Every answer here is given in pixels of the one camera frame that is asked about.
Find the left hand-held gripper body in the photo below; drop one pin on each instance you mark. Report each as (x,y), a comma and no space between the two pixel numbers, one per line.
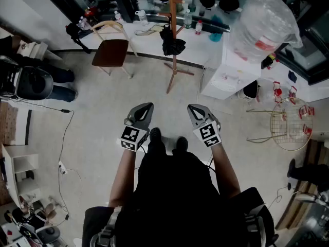
(131,138)

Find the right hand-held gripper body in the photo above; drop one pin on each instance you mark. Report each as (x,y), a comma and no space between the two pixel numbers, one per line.
(208,135)

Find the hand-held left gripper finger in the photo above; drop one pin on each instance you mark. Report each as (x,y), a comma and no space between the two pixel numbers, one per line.
(149,122)
(132,113)

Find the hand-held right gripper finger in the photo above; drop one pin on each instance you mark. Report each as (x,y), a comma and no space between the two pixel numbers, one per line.
(207,112)
(192,123)

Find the black umbrella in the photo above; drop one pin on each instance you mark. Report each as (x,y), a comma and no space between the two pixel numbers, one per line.
(171,46)

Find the wooden coat stand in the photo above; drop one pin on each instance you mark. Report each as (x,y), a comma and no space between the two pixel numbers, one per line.
(172,9)

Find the person's right forearm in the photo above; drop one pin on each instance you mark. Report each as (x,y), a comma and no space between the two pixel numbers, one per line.
(226,174)

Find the person's left forearm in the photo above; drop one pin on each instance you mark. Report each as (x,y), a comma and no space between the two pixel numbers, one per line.
(123,176)

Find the person's left black shoe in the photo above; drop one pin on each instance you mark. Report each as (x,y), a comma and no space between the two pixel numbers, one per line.
(155,134)

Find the person's black shoe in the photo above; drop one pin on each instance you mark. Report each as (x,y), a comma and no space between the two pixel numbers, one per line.
(182,143)
(155,134)

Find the person's right black shoe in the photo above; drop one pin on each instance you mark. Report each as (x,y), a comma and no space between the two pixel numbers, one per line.
(182,143)

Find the small white waste bin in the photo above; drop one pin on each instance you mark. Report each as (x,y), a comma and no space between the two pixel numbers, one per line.
(250,90)

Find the wooden chair brown seat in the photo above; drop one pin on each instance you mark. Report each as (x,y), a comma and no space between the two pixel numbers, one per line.
(110,53)

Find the white low ledge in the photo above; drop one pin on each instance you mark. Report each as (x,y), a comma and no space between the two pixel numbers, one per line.
(198,48)

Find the white power strip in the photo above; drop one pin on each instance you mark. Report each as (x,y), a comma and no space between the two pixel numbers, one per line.
(63,167)

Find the person's black clothes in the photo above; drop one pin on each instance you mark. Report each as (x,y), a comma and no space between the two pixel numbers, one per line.
(174,202)

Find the teal fluffy duster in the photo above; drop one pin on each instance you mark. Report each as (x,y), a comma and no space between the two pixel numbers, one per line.
(215,37)

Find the dark bottle red cap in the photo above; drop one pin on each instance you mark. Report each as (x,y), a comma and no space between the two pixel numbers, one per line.
(268,60)

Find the beige tote bag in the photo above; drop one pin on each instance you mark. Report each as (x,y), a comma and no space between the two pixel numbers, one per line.
(149,31)

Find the white bottle red cap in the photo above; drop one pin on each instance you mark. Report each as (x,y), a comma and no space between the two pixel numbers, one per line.
(198,28)

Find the dark blue cloth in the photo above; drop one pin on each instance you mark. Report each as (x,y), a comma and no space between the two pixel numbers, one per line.
(292,76)

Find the clear bottle green label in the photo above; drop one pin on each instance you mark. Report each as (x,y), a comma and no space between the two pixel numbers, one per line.
(187,20)

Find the white shaker bottle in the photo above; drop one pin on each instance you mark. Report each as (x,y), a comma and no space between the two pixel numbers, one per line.
(142,17)

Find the small clear bottle red label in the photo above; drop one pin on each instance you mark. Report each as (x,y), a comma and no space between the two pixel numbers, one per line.
(118,17)

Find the dark cup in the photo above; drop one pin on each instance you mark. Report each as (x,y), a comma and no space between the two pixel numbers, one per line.
(202,11)

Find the black office chair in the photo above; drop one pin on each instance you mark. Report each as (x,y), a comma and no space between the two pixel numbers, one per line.
(33,84)

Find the wooden platform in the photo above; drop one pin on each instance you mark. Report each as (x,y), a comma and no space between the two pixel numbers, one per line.
(312,150)

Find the white open shelf unit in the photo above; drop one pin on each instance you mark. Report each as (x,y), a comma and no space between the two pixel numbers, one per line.
(25,152)

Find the glass jar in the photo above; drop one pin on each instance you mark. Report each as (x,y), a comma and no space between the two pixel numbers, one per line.
(192,6)

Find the red container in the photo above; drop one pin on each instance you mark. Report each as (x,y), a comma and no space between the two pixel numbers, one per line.
(91,11)

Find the black framed glass cabinet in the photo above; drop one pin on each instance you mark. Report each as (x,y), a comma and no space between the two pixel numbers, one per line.
(318,76)
(123,4)

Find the small white cabinet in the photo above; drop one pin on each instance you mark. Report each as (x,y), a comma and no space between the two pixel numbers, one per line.
(38,50)

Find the gray white device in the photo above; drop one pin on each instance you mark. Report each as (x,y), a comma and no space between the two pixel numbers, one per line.
(308,197)

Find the black gray floor device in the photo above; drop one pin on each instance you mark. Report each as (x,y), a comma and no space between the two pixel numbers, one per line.
(48,234)

